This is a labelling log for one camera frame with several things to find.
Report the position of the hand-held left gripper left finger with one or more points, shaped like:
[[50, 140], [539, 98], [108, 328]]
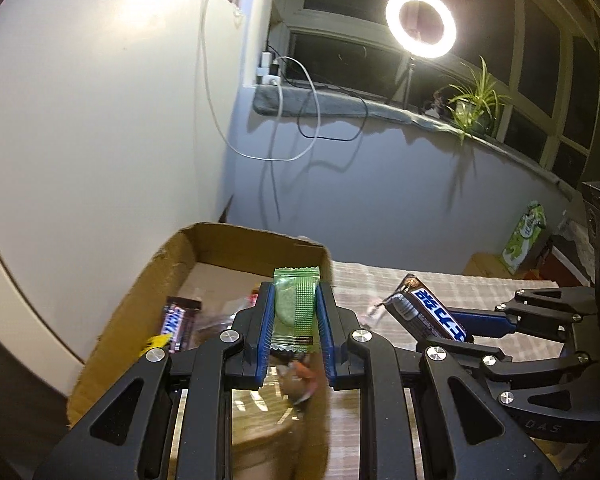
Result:
[[264, 330]]

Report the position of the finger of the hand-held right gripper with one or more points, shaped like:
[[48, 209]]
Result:
[[485, 322], [470, 352]]

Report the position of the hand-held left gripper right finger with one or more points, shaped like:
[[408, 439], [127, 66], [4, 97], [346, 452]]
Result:
[[327, 340]]

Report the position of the orange blue candy packet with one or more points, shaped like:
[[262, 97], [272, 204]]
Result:
[[307, 370]]

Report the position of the light green packet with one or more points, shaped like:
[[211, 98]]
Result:
[[295, 310]]

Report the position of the clear bag with brown cake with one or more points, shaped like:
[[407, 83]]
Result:
[[215, 325]]

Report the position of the brown chocolate bar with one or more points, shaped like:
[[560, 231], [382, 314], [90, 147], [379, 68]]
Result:
[[177, 320], [420, 310]]

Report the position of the brown cardboard box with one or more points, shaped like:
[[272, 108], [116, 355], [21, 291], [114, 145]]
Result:
[[215, 245]]

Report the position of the yellow square packet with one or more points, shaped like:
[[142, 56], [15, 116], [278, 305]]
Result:
[[155, 342]]

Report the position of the small brown carton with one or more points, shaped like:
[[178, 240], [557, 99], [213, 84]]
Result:
[[485, 265]]

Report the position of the green white carton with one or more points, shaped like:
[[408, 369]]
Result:
[[525, 240]]

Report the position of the green potted plant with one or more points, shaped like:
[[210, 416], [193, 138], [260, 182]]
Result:
[[472, 95]]

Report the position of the grey window sill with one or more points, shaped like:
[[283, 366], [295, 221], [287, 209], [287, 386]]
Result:
[[330, 105]]

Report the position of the white power adapter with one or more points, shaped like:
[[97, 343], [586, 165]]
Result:
[[266, 67]]

